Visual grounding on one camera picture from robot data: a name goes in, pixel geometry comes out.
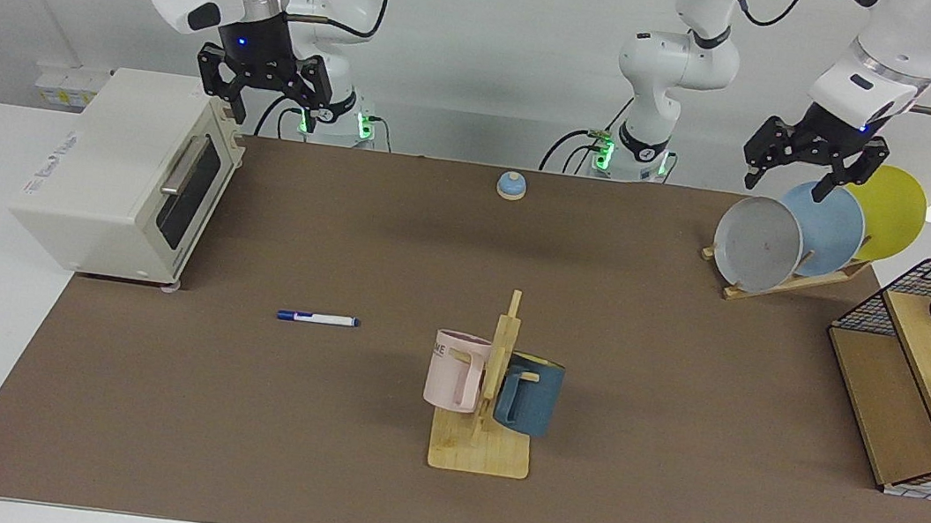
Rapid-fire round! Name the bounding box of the teal mug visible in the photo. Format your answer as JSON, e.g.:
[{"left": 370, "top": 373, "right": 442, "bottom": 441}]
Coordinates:
[{"left": 491, "top": 350, "right": 568, "bottom": 441}]

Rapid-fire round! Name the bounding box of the black arm link cable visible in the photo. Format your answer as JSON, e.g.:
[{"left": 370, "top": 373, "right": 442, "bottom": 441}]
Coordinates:
[{"left": 726, "top": 0, "right": 809, "bottom": 33}]

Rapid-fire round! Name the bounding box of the blue and white marker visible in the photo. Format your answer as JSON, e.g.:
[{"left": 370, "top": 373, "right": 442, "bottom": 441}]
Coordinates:
[{"left": 276, "top": 307, "right": 361, "bottom": 330}]

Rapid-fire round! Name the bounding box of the wooden plate rack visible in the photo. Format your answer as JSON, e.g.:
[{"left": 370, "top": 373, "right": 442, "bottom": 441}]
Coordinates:
[{"left": 696, "top": 237, "right": 874, "bottom": 318}]

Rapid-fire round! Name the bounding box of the brown table cloth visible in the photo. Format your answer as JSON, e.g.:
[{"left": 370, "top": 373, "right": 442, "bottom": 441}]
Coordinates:
[{"left": 0, "top": 103, "right": 931, "bottom": 523}]

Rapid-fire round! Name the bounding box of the pale toaster oven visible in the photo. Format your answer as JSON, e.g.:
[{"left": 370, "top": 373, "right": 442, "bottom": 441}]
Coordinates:
[{"left": 1, "top": 55, "right": 254, "bottom": 297}]

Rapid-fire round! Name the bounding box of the black arm base cable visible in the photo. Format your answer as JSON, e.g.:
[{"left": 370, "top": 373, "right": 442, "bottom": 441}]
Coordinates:
[
  {"left": 539, "top": 86, "right": 634, "bottom": 181},
  {"left": 366, "top": 115, "right": 396, "bottom": 153}
]

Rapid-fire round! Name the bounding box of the yellow plate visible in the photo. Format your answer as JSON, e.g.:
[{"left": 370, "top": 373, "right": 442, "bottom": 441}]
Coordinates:
[{"left": 835, "top": 160, "right": 931, "bottom": 269}]

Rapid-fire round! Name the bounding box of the pink mug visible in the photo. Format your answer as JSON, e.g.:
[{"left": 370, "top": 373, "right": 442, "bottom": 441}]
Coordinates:
[{"left": 421, "top": 326, "right": 495, "bottom": 416}]

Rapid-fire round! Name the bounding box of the grey plate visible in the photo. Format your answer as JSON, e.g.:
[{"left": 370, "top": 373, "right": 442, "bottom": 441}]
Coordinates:
[{"left": 707, "top": 191, "right": 809, "bottom": 300}]

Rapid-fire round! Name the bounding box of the light blue plate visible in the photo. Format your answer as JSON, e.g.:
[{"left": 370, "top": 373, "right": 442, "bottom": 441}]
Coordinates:
[{"left": 771, "top": 176, "right": 872, "bottom": 286}]

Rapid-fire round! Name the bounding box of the small blue round bell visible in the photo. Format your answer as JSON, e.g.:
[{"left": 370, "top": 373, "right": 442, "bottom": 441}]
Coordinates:
[{"left": 495, "top": 169, "right": 529, "bottom": 203}]

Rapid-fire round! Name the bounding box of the wooden cup stand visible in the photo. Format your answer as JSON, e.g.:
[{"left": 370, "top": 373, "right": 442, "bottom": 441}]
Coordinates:
[{"left": 426, "top": 282, "right": 552, "bottom": 482}]

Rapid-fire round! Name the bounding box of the wire basket with wooden floor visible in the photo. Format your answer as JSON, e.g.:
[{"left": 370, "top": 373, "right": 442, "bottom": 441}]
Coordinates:
[{"left": 809, "top": 247, "right": 931, "bottom": 503}]

